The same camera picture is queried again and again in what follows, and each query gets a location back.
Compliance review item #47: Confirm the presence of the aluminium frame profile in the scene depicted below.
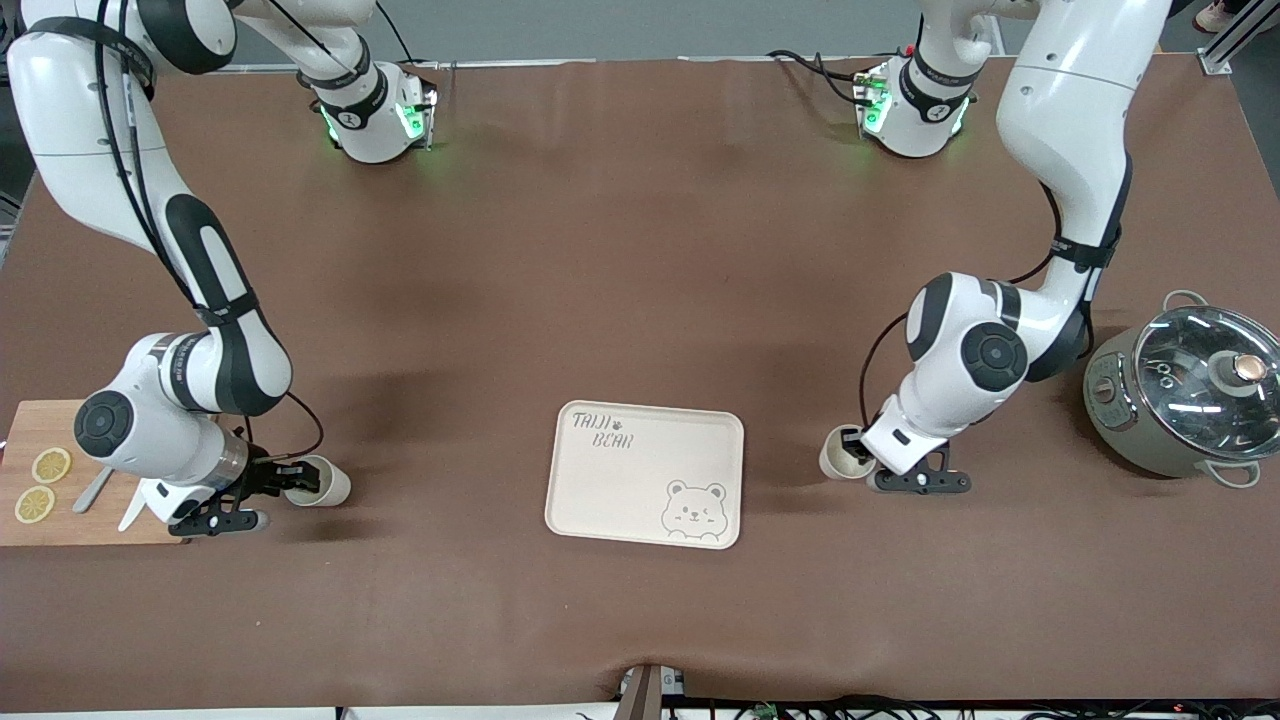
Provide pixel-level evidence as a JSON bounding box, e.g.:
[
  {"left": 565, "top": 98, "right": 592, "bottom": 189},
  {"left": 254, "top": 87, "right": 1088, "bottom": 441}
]
[{"left": 1195, "top": 0, "right": 1280, "bottom": 76}]

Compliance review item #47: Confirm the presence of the white IKEA cup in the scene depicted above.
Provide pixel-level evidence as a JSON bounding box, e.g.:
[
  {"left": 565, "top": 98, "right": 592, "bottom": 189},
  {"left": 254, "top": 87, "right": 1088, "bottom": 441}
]
[
  {"left": 283, "top": 455, "right": 352, "bottom": 508},
  {"left": 819, "top": 425, "right": 879, "bottom": 482}
]

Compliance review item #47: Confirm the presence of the glass pot lid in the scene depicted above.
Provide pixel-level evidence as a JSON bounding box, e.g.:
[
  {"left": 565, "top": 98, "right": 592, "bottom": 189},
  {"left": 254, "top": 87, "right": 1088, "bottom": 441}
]
[{"left": 1135, "top": 305, "right": 1280, "bottom": 463}]

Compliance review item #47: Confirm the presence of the grey table edge bracket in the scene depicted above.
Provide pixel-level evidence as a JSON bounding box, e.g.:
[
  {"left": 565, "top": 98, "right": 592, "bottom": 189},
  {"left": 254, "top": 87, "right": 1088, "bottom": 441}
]
[{"left": 618, "top": 663, "right": 686, "bottom": 720}]

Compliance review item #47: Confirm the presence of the wooden cutting board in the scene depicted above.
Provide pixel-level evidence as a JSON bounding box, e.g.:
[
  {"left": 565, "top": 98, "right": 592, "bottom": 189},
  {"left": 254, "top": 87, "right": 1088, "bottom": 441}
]
[{"left": 0, "top": 400, "right": 221, "bottom": 547}]

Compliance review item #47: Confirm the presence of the cream tray with bear print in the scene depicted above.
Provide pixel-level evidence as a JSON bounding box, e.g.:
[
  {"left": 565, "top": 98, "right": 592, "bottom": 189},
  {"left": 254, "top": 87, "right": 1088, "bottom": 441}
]
[{"left": 544, "top": 400, "right": 746, "bottom": 551}]

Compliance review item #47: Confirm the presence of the black arm base cable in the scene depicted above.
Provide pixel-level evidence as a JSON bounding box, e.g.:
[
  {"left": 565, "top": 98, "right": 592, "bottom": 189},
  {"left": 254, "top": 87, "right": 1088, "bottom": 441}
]
[
  {"left": 767, "top": 48, "right": 873, "bottom": 107},
  {"left": 375, "top": 0, "right": 417, "bottom": 67}
]

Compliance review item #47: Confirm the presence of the steel pot with glass lid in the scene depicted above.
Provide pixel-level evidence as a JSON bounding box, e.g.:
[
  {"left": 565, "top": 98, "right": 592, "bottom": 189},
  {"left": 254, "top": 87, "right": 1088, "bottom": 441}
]
[{"left": 1083, "top": 290, "right": 1280, "bottom": 489}]

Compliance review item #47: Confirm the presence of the silver spoon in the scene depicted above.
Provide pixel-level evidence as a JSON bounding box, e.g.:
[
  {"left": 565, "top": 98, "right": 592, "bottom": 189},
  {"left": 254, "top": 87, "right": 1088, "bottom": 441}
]
[{"left": 72, "top": 465, "right": 116, "bottom": 515}]

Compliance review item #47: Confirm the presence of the brown table mat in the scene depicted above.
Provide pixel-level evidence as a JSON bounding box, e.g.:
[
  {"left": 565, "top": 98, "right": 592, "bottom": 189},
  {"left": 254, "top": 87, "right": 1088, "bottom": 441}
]
[{"left": 0, "top": 55, "right": 1280, "bottom": 713}]

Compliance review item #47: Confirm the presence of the black left arm base cable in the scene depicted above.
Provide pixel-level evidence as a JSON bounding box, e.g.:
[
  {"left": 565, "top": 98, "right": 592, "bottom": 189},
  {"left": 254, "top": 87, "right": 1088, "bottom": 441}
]
[{"left": 767, "top": 48, "right": 873, "bottom": 107}]

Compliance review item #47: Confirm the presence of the black right arm base cable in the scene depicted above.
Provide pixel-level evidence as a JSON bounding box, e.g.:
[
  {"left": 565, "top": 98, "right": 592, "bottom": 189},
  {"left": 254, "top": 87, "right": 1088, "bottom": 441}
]
[{"left": 375, "top": 0, "right": 417, "bottom": 67}]

